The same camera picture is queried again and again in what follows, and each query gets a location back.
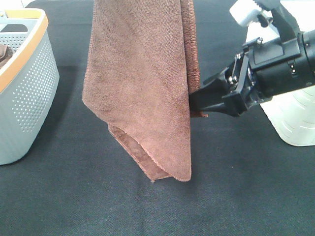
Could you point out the brown towel in basket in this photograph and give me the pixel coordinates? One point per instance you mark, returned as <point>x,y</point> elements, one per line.
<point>5,54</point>

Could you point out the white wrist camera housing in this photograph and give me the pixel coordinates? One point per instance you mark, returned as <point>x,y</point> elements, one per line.
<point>246,12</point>

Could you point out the grey perforated laundry basket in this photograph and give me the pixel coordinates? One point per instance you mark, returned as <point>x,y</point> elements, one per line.
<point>28,81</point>

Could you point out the white storage box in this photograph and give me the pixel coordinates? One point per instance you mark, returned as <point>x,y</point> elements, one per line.
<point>292,115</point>

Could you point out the brown microfibre towel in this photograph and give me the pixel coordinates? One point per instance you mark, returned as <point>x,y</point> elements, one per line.
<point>142,66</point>

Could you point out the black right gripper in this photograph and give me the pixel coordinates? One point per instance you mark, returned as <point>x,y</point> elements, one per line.
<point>267,69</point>

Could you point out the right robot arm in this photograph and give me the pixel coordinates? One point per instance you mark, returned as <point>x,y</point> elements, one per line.
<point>309,61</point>

